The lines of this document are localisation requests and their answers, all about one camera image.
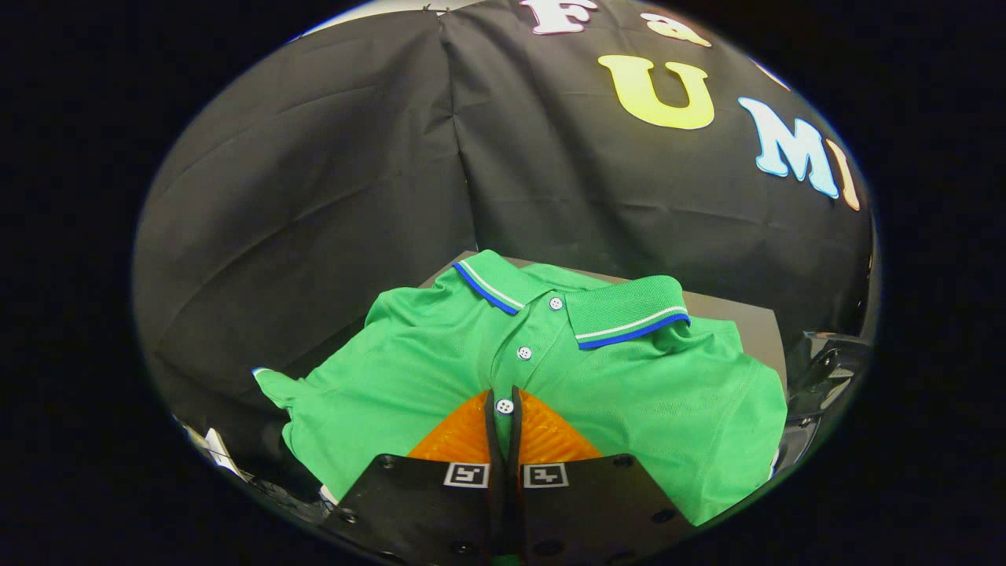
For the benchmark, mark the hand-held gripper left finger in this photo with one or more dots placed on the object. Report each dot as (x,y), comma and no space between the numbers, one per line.
(416,511)

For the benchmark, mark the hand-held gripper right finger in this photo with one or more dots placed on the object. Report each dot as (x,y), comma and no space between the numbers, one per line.
(597,511)

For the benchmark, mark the green polo shirt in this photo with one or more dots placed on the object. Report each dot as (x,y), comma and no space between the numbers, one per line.
(668,401)

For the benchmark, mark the white card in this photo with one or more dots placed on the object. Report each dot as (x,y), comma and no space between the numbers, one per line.
(220,450)

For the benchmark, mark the black backdrop cloth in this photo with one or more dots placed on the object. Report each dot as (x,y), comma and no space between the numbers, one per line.
(354,173)

